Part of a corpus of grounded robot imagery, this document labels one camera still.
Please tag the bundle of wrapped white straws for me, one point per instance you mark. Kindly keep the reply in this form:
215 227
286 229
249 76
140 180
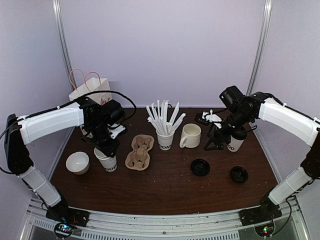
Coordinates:
163 123

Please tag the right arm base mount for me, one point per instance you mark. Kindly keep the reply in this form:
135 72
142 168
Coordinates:
263 222

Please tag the brown pulp cup carrier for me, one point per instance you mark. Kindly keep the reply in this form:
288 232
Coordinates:
139 159

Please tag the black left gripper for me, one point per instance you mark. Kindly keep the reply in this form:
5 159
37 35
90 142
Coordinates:
107 150

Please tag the paper cup holding straws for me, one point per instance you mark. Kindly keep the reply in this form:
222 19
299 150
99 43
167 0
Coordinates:
165 141

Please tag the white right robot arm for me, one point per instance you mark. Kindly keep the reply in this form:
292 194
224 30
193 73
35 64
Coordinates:
266 107

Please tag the black cup lid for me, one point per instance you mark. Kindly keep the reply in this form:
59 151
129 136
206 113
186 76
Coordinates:
240 134
200 167

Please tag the single white paper cup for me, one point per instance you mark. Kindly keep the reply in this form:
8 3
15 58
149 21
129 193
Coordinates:
234 144

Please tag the white ceramic bowl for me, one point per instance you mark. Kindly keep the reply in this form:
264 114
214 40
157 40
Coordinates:
78 163

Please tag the cream ceramic mug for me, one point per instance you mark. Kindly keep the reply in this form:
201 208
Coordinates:
190 136

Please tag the stack of black cup lids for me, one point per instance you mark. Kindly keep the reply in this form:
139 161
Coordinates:
239 175

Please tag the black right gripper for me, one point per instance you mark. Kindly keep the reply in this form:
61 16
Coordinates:
220 146

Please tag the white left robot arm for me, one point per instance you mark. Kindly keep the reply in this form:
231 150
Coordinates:
103 122

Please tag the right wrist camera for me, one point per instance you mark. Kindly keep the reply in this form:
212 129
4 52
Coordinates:
207 118

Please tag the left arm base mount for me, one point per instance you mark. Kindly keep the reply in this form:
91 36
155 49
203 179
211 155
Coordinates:
69 222

